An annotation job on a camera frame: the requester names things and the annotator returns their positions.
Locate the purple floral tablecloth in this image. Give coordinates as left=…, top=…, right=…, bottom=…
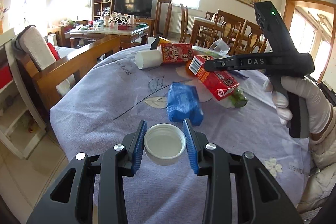
left=50, top=46, right=310, bottom=223

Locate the white bottle cap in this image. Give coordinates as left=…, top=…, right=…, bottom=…
left=144, top=123, right=186, bottom=166

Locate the wooden dining chair far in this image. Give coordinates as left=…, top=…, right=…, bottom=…
left=179, top=3, right=191, bottom=43

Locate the orange yellow box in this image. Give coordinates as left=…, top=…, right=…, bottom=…
left=150, top=36, right=171, bottom=50

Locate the green bottle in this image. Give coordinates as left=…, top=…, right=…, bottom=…
left=223, top=88, right=248, bottom=109

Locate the right white sleeve forearm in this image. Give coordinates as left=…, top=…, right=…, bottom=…
left=297, top=107, right=336, bottom=213

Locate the white paper cup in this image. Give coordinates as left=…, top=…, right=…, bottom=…
left=135, top=50, right=163, bottom=70

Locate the red snack box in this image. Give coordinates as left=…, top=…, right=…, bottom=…
left=157, top=43, right=194, bottom=64

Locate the wooden sofa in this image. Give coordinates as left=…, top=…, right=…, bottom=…
left=12, top=25, right=121, bottom=111

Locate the wooden dining table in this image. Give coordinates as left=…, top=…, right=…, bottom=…
left=189, top=16, right=246, bottom=46

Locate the black flat television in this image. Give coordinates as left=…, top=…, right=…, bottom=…
left=113, top=0, right=153, bottom=18

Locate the white side shelf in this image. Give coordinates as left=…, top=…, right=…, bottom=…
left=1, top=29, right=46, bottom=159

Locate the wooden dining chair middle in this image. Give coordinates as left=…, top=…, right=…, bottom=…
left=210, top=10, right=245, bottom=55

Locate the right white gloved hand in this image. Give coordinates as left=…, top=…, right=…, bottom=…
left=264, top=76, right=331, bottom=134

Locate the clear plastic tray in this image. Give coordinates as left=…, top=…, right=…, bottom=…
left=209, top=39, right=231, bottom=59

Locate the blue tissue pack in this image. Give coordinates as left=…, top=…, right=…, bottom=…
left=166, top=82, right=204, bottom=126

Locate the wooden tv cabinet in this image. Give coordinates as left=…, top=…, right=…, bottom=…
left=137, top=18, right=154, bottom=36

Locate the tall wooden plant stand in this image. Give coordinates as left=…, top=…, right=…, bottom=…
left=153, top=0, right=173, bottom=38

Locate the wooden dining chair near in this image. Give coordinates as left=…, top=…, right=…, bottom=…
left=234, top=20, right=267, bottom=55

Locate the wooden coffee table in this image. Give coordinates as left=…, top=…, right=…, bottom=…
left=70, top=26, right=149, bottom=50

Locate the red barcode carton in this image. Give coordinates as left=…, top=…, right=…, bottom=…
left=187, top=55, right=239, bottom=101

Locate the red cushion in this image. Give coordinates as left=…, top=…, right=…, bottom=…
left=47, top=42, right=60, bottom=60

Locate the wooden dining chair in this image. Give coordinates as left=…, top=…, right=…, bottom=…
left=179, top=3, right=191, bottom=43
left=234, top=20, right=267, bottom=55
left=210, top=10, right=245, bottom=55

